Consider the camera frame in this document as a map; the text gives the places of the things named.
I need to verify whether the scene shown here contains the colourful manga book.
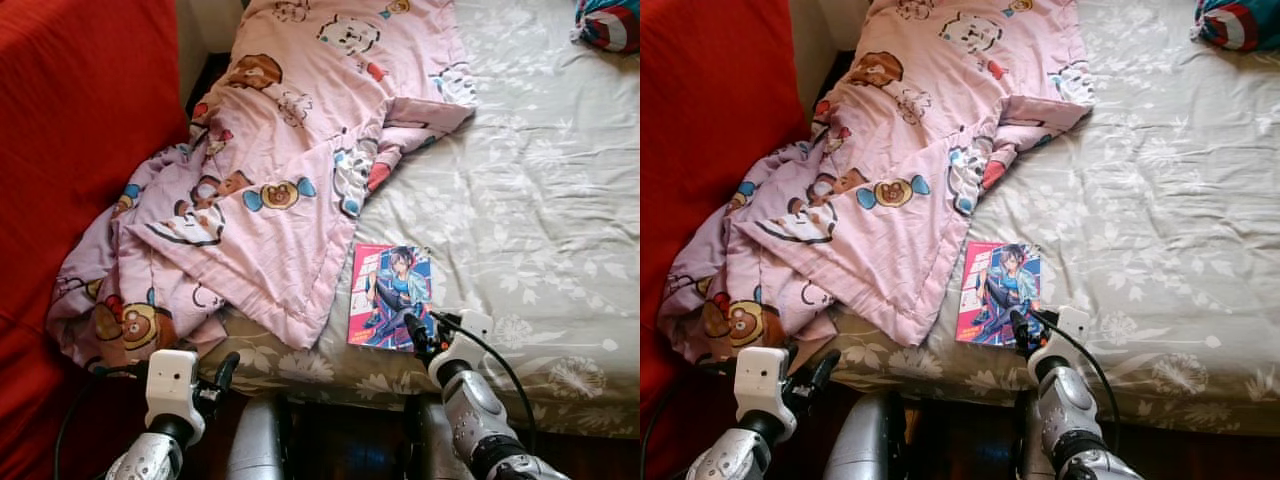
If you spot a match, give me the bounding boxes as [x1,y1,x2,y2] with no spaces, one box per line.
[347,243,436,353]
[955,240,1043,348]

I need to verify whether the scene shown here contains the silver robot left leg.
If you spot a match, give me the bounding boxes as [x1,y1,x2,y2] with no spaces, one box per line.
[825,390,906,480]
[225,393,293,480]

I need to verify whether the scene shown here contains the silver robot leg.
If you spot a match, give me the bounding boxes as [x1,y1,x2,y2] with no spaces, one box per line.
[403,393,471,480]
[225,393,293,480]
[825,390,906,480]
[1015,390,1051,480]

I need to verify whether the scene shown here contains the silver robot right leg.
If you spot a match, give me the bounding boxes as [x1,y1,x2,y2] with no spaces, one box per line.
[1015,390,1051,480]
[403,393,471,480]

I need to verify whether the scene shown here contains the beige floral bedsheet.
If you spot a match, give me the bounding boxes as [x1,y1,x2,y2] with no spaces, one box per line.
[195,0,641,441]
[820,0,1280,436]

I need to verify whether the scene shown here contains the pink cartoon print blanket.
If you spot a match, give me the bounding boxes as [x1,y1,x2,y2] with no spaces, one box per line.
[657,0,1094,366]
[45,0,479,371]

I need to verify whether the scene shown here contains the red cushion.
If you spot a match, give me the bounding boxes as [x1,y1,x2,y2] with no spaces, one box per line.
[640,0,811,480]
[0,0,193,480]

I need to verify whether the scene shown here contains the red white blue striped pillow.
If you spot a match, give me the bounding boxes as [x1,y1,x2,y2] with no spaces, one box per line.
[570,0,641,54]
[1190,0,1280,53]

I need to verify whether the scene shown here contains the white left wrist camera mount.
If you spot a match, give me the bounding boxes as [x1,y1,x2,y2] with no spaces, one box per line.
[145,349,201,446]
[733,346,791,443]

